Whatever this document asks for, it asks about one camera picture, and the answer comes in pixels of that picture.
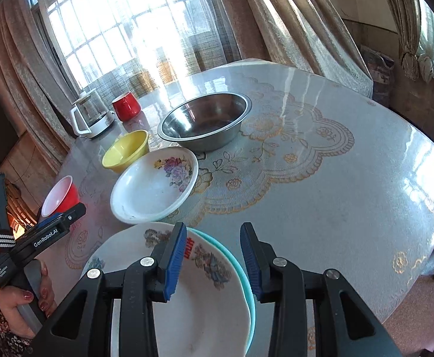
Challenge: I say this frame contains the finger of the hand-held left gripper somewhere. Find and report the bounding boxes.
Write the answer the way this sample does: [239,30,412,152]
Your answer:
[35,202,87,233]

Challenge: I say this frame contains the teal plate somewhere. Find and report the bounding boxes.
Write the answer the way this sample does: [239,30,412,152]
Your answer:
[191,228,257,357]

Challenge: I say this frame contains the red bowl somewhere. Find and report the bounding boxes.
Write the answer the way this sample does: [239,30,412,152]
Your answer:
[40,176,81,218]

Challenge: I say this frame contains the stainless steel basin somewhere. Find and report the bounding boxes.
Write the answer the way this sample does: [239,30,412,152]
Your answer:
[157,92,252,152]

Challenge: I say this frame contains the person's left forearm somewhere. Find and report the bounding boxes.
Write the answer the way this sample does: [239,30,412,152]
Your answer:
[0,305,35,357]

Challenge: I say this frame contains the grey floral tablecloth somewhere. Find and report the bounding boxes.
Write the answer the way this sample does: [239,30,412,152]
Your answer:
[57,57,434,324]

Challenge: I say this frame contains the glass kettle with white handle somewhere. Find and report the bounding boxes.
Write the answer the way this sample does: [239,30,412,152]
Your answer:
[70,88,117,139]

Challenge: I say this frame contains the person's left hand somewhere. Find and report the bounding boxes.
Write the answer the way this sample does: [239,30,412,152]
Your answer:
[0,258,59,340]

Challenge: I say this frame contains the white floral plate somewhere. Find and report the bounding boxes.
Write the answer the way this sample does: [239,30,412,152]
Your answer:
[110,147,200,225]

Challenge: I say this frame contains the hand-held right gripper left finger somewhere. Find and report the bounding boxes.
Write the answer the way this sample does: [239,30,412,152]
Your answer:
[31,222,188,357]

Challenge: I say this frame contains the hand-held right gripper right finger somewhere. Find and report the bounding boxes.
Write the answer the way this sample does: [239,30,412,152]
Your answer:
[239,222,403,357]

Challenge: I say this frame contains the yellow bowl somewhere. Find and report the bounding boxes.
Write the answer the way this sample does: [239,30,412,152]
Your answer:
[102,130,150,173]

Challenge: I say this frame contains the red mug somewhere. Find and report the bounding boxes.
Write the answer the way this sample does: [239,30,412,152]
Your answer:
[112,91,141,122]

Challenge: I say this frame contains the beige velvet curtain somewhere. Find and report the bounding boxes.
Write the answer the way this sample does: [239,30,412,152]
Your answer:
[0,0,77,151]
[377,0,431,64]
[217,0,374,97]

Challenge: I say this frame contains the white sheer curtain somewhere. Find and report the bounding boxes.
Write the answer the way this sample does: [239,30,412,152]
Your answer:
[35,0,240,95]

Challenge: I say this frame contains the large white printed plate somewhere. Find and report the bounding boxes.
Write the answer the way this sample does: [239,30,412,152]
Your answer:
[80,222,253,357]

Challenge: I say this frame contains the grey patterned sack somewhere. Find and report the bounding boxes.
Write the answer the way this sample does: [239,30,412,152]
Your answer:
[361,45,394,105]

